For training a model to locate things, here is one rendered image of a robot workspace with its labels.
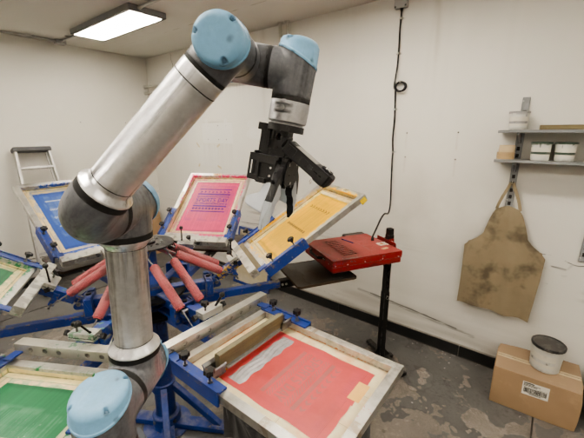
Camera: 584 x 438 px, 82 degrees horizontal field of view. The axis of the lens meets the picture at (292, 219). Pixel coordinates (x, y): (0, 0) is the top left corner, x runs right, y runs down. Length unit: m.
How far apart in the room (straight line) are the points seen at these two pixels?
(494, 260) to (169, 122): 2.78
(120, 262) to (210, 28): 0.50
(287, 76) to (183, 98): 0.20
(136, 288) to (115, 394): 0.21
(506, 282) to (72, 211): 2.88
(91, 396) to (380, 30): 3.13
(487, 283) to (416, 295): 0.63
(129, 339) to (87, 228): 0.32
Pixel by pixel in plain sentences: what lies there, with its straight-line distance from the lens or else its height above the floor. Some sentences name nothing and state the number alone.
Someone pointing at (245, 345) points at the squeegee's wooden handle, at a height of 1.03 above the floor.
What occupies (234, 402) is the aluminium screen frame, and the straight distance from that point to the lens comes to 1.39.
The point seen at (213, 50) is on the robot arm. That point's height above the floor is 2.05.
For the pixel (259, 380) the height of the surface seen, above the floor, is 0.95.
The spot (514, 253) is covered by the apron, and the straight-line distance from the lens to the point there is 3.01.
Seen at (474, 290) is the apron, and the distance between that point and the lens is 3.15.
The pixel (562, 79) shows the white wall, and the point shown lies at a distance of 2.96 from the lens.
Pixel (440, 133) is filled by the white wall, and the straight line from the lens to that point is 3.04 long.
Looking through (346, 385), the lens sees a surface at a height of 0.95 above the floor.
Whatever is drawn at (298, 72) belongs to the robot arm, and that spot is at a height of 2.04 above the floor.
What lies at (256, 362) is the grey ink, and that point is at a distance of 1.60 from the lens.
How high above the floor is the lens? 1.94
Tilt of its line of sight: 15 degrees down
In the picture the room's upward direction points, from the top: straight up
